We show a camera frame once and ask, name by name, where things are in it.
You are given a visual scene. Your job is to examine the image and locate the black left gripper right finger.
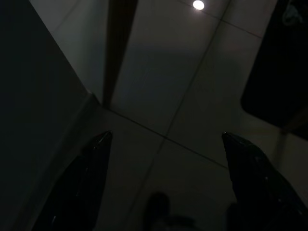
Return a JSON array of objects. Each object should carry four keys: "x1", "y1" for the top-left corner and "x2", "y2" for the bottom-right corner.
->
[{"x1": 221, "y1": 131, "x2": 308, "y2": 231}]

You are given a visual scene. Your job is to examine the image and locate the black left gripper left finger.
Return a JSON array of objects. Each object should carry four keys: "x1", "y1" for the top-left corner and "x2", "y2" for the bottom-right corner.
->
[{"x1": 31, "y1": 130, "x2": 113, "y2": 231}]

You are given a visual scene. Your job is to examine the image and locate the black floor mat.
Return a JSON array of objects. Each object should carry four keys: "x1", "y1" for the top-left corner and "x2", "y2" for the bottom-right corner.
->
[{"x1": 240, "y1": 0, "x2": 308, "y2": 132}]

